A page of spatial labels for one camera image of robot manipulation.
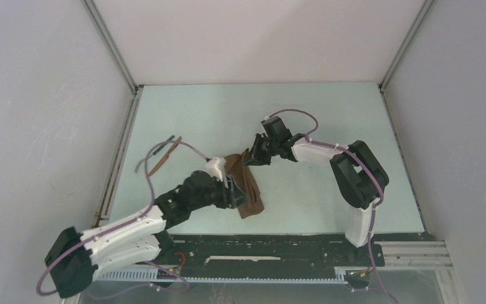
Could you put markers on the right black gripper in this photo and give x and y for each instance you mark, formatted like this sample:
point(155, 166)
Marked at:
point(254, 158)

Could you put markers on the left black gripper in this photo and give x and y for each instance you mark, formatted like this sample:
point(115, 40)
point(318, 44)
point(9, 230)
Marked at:
point(228, 199)

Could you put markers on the brown cloth napkin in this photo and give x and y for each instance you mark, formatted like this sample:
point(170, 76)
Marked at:
point(245, 180)

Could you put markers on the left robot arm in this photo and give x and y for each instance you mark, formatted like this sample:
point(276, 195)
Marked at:
point(77, 259)

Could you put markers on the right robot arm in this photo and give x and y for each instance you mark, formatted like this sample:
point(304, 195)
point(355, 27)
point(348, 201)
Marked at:
point(359, 175)

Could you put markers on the brown wooden knife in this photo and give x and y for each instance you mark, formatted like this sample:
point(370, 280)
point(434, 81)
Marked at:
point(165, 157)

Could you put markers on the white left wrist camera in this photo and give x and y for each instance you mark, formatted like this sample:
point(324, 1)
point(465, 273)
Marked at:
point(215, 167)

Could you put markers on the fork with dark handle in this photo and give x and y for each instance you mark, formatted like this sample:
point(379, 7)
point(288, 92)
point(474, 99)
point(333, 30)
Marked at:
point(156, 151)

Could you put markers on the aluminium frame rail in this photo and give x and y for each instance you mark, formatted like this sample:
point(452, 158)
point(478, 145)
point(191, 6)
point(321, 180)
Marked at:
point(419, 256)

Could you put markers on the left corner aluminium post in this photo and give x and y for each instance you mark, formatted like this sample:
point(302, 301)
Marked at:
point(108, 40)

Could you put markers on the corner aluminium post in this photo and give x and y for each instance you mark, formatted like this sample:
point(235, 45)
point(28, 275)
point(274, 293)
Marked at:
point(108, 40)
point(409, 38)

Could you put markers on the right corner aluminium post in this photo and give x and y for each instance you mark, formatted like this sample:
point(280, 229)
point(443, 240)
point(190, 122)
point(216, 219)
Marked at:
point(409, 38)

